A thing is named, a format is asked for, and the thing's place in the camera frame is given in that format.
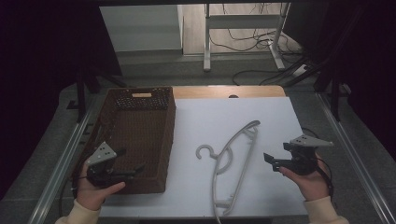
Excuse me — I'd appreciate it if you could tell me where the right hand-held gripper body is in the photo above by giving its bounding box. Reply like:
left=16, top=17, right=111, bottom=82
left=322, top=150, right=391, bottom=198
left=282, top=133, right=334, bottom=176

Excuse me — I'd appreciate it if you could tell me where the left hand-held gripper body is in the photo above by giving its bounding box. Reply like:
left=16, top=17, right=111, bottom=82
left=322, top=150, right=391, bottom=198
left=84, top=141, right=125, bottom=189

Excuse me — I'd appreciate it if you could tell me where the brown woven basket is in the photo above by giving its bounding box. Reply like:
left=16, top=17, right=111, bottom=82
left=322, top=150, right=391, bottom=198
left=72, top=86, right=177, bottom=195

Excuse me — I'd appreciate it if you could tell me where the grey plastic clothes hanger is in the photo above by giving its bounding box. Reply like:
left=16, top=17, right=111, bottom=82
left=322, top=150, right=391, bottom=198
left=195, top=119, right=262, bottom=224

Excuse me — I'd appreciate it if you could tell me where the person's right hand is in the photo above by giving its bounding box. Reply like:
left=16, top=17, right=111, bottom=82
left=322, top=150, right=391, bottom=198
left=278, top=152, right=331, bottom=202

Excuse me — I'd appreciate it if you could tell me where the person's left hand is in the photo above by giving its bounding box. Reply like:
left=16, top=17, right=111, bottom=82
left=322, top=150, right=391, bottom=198
left=76, top=162, right=127, bottom=212

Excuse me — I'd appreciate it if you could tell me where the white table mat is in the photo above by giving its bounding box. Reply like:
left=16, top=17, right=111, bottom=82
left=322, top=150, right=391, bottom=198
left=98, top=96, right=309, bottom=218

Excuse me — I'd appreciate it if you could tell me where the black stand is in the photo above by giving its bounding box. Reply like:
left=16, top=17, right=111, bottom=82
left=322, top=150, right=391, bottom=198
left=283, top=55, right=353, bottom=122
left=66, top=62, right=129, bottom=123

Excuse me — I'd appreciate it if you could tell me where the white power strip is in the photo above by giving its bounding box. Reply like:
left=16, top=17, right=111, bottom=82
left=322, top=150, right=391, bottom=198
left=291, top=63, right=309, bottom=77

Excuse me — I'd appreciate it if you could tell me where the white cabinet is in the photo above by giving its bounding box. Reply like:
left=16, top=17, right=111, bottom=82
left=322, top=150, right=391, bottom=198
left=99, top=4, right=185, bottom=53

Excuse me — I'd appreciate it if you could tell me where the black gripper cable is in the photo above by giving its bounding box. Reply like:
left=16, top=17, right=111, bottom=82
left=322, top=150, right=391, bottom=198
left=59, top=148, right=94, bottom=218
left=301, top=126, right=337, bottom=209

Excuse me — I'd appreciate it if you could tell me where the white metal desk frame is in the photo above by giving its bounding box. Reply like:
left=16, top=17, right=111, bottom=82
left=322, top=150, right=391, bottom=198
left=203, top=3, right=291, bottom=73

